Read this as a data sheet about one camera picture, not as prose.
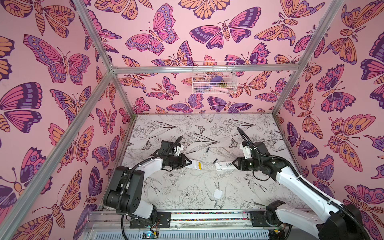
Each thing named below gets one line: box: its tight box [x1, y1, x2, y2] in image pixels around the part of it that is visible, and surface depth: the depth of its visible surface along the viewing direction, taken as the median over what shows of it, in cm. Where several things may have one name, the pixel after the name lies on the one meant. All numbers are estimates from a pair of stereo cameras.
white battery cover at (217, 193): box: [213, 188, 222, 199], surface depth 83 cm
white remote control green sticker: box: [215, 161, 238, 171], surface depth 93 cm
